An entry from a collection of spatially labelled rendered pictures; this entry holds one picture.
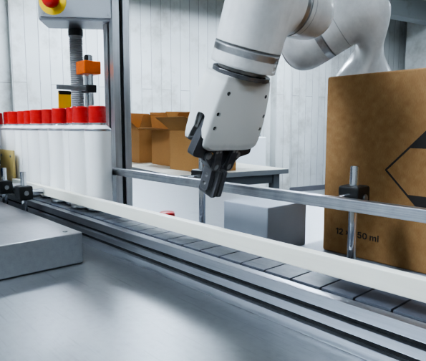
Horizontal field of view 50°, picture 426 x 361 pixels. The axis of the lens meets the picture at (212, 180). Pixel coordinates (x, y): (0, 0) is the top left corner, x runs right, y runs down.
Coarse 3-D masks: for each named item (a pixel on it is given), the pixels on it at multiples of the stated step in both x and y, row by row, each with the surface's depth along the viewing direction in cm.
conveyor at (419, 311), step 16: (64, 208) 92; (112, 224) 78; (128, 224) 77; (144, 224) 77; (176, 240) 66; (192, 240) 66; (224, 256) 58; (240, 256) 58; (256, 256) 58; (272, 272) 52; (288, 272) 52; (304, 272) 52; (320, 288) 47; (336, 288) 47; (352, 288) 47; (368, 288) 47; (368, 304) 43; (384, 304) 42; (400, 304) 42; (416, 304) 42
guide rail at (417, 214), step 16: (128, 176) 87; (144, 176) 83; (160, 176) 79; (176, 176) 76; (240, 192) 65; (256, 192) 62; (272, 192) 60; (288, 192) 58; (304, 192) 58; (336, 208) 53; (352, 208) 52; (368, 208) 50; (384, 208) 49; (400, 208) 47; (416, 208) 46
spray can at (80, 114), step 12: (72, 108) 91; (84, 108) 91; (72, 120) 91; (84, 120) 91; (72, 132) 90; (72, 144) 90; (72, 156) 91; (84, 156) 91; (72, 168) 91; (84, 168) 91; (72, 180) 91; (84, 180) 91; (84, 192) 91; (72, 204) 92
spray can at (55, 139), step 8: (56, 112) 98; (64, 112) 98; (56, 120) 98; (64, 120) 99; (48, 128) 98; (56, 128) 97; (48, 136) 98; (56, 136) 97; (56, 144) 98; (56, 152) 98; (56, 160) 98; (56, 168) 98; (56, 176) 98; (56, 184) 99; (56, 200) 99
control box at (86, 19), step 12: (60, 0) 102; (72, 0) 103; (84, 0) 103; (96, 0) 103; (108, 0) 104; (48, 12) 102; (60, 12) 103; (72, 12) 103; (84, 12) 103; (96, 12) 104; (108, 12) 104; (48, 24) 108; (60, 24) 108; (72, 24) 108; (84, 24) 108; (96, 24) 108
